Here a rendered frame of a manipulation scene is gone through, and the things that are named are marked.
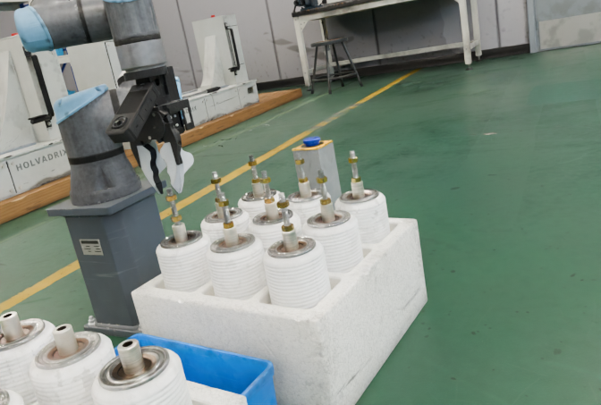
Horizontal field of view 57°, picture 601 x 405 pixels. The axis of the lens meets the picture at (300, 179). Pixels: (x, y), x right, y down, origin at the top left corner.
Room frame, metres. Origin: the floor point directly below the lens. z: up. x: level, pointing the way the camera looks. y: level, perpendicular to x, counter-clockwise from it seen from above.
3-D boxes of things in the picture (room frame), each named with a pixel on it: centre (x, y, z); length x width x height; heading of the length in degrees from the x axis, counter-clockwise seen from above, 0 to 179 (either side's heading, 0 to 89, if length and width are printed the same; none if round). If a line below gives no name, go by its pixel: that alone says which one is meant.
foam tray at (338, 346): (0.95, 0.06, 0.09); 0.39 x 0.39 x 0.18; 55
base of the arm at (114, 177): (1.19, 0.42, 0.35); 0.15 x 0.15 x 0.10
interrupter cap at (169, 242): (0.92, 0.23, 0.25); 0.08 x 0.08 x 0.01
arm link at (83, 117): (1.19, 0.42, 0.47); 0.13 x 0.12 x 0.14; 105
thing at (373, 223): (0.98, -0.10, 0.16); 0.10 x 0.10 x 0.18
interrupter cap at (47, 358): (0.60, 0.31, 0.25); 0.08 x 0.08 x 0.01
